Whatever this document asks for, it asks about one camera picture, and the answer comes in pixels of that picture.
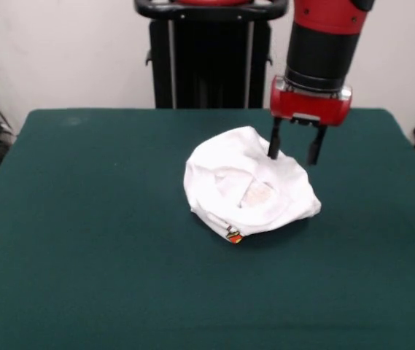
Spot white printed T-shirt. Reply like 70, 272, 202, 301
183, 125, 322, 246

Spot dark green table cloth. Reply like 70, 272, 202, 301
0, 106, 415, 350

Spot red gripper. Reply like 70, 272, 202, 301
267, 75, 353, 166

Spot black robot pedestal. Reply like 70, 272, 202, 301
133, 0, 289, 109

